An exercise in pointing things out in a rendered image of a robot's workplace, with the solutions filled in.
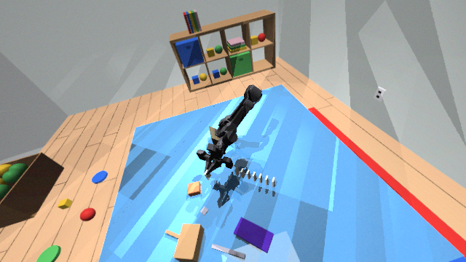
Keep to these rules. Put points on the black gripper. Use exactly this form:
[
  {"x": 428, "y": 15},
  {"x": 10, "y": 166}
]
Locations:
[{"x": 217, "y": 160}]

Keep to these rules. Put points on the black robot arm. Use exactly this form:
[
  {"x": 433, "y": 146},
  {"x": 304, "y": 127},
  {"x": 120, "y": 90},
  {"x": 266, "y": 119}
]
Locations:
[{"x": 228, "y": 125}]

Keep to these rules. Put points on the purple flat block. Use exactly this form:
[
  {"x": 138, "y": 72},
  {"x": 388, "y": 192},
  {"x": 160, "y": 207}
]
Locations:
[{"x": 250, "y": 232}]

